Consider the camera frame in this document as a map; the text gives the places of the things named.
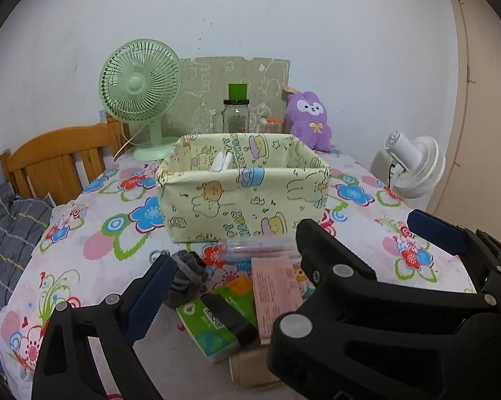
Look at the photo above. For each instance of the grey plaid blanket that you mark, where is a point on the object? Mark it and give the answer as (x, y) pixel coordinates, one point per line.
(13, 233)

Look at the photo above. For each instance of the clear plastic packet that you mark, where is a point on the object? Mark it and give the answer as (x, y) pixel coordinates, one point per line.
(254, 248)

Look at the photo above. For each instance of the beige cardboard box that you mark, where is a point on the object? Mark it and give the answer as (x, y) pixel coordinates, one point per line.
(252, 366)

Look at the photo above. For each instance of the wooden bed headboard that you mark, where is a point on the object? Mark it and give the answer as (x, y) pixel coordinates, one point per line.
(59, 162)

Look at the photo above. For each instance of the green tissue pack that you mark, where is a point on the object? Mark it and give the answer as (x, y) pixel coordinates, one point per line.
(200, 333)

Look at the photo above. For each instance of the floral printed table cloth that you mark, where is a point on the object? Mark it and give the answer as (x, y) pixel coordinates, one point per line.
(358, 225)

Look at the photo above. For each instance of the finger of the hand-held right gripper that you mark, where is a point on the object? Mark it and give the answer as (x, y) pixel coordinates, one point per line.
(438, 233)

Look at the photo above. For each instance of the small jar with orange lid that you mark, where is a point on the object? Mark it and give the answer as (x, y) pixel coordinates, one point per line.
(271, 126)

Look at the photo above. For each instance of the clear glass mug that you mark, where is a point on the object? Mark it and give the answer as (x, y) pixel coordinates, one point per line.
(217, 121)

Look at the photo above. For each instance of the white rolled cloth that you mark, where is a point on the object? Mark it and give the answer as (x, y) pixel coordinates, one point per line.
(223, 161)

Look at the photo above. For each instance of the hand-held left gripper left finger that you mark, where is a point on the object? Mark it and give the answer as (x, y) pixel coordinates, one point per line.
(150, 296)

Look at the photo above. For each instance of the beige door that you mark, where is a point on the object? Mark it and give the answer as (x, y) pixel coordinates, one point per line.
(483, 133)

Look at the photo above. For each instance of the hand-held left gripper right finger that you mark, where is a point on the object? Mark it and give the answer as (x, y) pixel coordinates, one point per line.
(329, 283)

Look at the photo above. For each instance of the glass jar with green lid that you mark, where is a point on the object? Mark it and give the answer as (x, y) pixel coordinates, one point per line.
(236, 112)

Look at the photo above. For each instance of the white desk fan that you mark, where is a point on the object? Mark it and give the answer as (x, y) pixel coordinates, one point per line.
(417, 166)

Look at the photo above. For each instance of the purple plush bunny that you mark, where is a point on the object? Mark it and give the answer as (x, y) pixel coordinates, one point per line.
(311, 123)

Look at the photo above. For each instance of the yellow printed fabric storage box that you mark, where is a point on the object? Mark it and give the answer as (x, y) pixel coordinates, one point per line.
(217, 208)

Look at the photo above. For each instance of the green desk fan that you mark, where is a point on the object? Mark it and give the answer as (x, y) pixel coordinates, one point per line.
(138, 83)

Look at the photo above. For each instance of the pink paper packet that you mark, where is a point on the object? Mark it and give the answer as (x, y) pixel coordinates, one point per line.
(273, 296)

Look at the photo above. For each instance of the beige printed cardboard panel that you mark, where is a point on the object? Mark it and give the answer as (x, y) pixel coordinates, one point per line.
(204, 87)

